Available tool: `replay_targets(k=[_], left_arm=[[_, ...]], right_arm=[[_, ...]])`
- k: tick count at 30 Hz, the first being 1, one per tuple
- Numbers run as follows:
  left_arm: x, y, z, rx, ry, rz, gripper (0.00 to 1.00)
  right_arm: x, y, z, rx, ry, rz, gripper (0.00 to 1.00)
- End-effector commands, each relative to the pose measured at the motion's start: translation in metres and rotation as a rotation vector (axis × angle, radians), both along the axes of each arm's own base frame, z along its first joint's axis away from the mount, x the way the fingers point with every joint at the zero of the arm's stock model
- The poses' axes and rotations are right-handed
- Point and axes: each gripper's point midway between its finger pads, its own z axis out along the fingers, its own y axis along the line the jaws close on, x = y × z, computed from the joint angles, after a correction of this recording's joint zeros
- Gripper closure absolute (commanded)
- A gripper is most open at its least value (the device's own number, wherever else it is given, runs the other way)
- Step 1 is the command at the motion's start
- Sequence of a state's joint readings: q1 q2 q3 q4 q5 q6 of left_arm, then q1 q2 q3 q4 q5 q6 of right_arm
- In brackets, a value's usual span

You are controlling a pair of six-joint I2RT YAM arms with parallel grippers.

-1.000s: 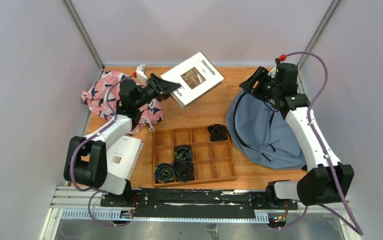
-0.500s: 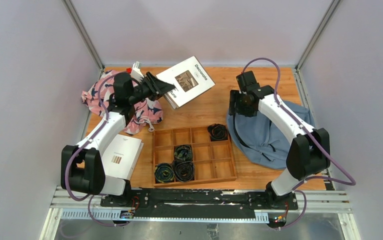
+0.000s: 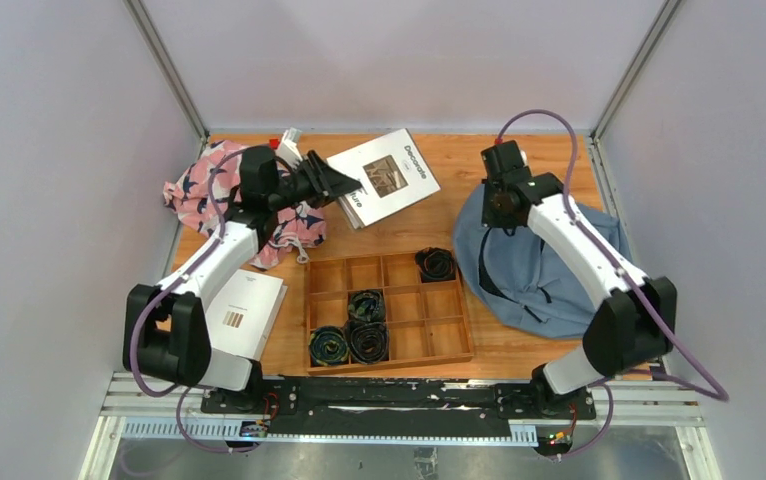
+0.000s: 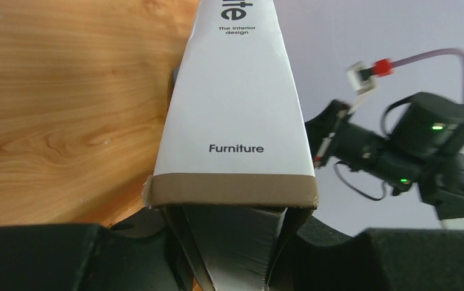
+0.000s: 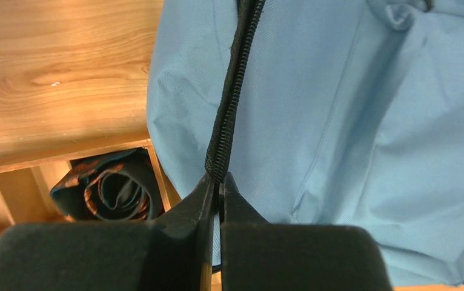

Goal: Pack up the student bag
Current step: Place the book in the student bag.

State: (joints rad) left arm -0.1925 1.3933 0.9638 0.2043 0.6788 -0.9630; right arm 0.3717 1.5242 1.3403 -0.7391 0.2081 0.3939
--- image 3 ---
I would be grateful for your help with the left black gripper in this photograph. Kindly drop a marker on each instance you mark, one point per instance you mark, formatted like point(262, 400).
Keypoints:
point(316, 183)

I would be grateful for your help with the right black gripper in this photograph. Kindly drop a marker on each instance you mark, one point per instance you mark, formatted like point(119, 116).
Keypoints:
point(489, 218)

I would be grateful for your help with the white furniture book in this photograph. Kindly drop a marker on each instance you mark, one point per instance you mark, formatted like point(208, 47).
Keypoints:
point(393, 175)

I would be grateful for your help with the blue grey backpack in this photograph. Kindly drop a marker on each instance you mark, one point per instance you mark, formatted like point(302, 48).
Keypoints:
point(519, 277)

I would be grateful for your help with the white paper booklet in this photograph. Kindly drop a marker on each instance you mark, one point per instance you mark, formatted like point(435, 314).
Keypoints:
point(242, 315)

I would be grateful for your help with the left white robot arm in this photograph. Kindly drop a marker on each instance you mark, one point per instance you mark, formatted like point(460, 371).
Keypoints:
point(168, 340)

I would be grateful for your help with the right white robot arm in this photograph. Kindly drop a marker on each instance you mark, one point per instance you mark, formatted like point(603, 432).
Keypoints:
point(634, 313)

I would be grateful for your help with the pink patterned cloth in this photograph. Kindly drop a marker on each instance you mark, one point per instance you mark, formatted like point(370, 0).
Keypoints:
point(205, 189)

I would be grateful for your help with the rolled black belt top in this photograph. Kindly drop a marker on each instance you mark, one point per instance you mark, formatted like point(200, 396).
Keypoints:
point(435, 265)

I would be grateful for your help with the rolled green belt middle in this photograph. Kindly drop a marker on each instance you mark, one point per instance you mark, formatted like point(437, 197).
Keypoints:
point(367, 306)

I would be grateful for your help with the wooden compartment tray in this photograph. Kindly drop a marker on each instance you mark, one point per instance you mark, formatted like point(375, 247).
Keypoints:
point(428, 322)

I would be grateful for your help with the rolled green belt bottom-left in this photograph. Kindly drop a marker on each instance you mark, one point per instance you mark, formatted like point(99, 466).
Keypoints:
point(328, 347)

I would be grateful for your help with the rolled dark belt bottom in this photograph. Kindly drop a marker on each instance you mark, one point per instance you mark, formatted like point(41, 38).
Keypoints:
point(368, 343)

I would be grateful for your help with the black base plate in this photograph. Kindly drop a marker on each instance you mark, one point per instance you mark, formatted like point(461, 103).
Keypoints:
point(398, 407)

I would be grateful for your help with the aluminium rail frame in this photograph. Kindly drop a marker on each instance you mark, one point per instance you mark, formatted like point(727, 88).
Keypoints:
point(636, 408)

